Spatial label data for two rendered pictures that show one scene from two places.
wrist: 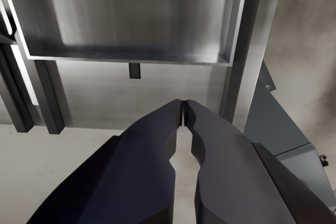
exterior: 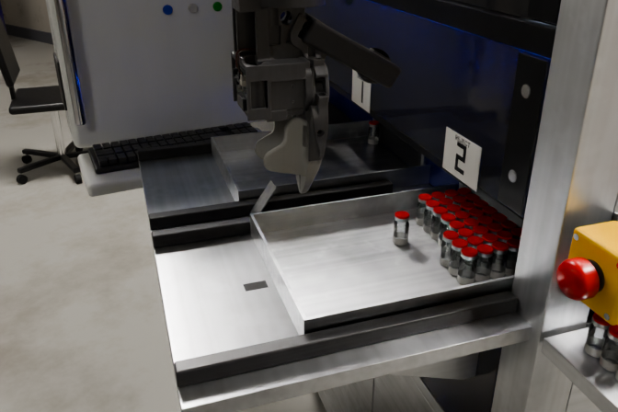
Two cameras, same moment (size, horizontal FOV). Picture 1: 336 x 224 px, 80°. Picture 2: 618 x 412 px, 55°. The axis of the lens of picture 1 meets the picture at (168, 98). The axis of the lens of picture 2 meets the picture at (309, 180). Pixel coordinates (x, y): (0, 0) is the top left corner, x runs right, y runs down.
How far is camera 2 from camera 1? 0.63 m
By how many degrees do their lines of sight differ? 76
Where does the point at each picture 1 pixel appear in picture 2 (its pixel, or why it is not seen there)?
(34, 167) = not seen: outside the picture
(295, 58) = not seen: outside the picture
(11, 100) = (193, 211)
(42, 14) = (285, 233)
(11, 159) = not seen: outside the picture
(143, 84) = (239, 293)
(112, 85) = (228, 274)
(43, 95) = (206, 226)
